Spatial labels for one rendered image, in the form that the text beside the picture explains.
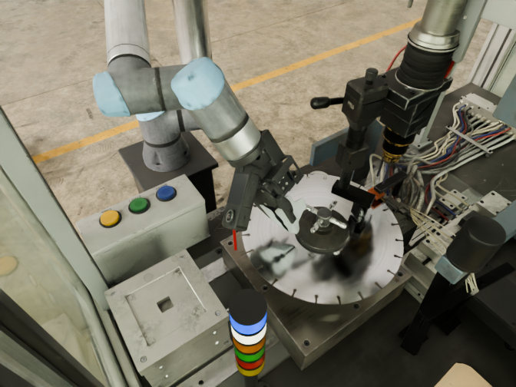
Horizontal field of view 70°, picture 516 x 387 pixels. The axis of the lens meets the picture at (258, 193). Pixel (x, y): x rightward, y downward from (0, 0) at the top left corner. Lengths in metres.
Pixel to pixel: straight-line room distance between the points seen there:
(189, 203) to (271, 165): 0.31
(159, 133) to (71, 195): 1.31
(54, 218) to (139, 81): 0.26
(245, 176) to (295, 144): 1.84
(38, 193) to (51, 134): 2.25
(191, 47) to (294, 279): 0.63
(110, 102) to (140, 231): 0.33
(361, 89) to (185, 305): 0.50
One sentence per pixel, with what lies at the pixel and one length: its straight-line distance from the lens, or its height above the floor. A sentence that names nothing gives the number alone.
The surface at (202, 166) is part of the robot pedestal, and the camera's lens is 1.21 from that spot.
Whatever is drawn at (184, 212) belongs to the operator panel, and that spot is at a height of 0.89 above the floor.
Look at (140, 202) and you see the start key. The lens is 0.92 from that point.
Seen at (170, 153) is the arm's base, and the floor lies 0.81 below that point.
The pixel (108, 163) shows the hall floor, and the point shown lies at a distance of 2.48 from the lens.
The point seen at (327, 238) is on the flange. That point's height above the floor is 0.96.
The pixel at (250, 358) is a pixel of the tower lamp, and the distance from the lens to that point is 0.54.
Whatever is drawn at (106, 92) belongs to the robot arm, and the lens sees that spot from 0.67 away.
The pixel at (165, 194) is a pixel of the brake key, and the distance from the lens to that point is 0.92.
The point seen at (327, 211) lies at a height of 1.00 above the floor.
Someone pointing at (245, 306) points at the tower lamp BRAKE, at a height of 1.16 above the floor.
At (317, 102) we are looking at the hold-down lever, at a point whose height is 1.22.
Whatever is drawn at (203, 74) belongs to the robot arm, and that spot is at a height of 1.30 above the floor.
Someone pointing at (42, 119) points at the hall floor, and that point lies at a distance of 3.06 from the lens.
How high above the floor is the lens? 1.57
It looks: 48 degrees down
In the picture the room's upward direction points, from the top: straight up
